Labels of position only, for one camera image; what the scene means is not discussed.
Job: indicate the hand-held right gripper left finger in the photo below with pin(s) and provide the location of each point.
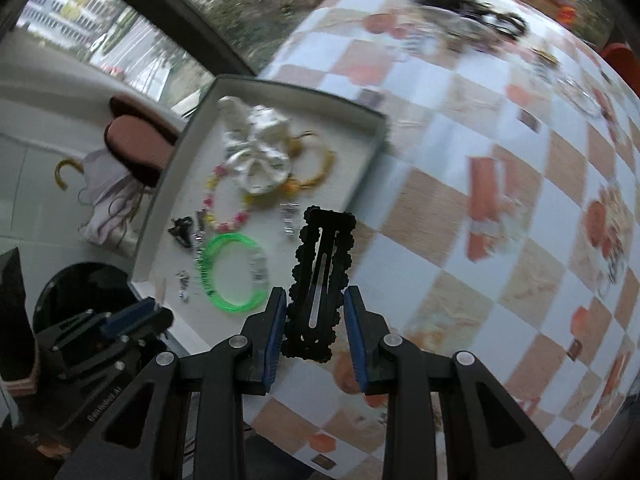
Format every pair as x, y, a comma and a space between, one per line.
275, 345

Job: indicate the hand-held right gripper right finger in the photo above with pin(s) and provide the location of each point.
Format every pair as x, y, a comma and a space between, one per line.
356, 340

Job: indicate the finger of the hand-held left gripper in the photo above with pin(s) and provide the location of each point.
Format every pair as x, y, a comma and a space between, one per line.
127, 317
85, 347

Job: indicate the black scalloped hair clip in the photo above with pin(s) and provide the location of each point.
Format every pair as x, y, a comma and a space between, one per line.
327, 220

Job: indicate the white polka dot scrunchie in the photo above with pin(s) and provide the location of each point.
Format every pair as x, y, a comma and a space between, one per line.
260, 165

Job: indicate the white shallow tray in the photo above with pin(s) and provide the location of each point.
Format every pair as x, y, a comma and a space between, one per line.
340, 135

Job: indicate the gold jewelry piece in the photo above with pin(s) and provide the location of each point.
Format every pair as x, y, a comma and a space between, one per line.
546, 57

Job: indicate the white washing machine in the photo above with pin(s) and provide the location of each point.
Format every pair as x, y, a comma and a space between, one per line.
75, 280

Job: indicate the small silver charm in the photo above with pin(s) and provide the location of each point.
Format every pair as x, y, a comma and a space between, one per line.
182, 277

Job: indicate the small black hair claw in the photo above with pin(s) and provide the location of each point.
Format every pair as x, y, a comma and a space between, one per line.
182, 230

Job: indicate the white crumpled cloth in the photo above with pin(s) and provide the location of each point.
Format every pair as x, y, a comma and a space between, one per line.
105, 210

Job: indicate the checkered tablecloth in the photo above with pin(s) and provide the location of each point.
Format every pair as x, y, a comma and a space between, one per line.
450, 135

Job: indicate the black window frame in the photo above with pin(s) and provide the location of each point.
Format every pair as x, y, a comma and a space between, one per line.
165, 5

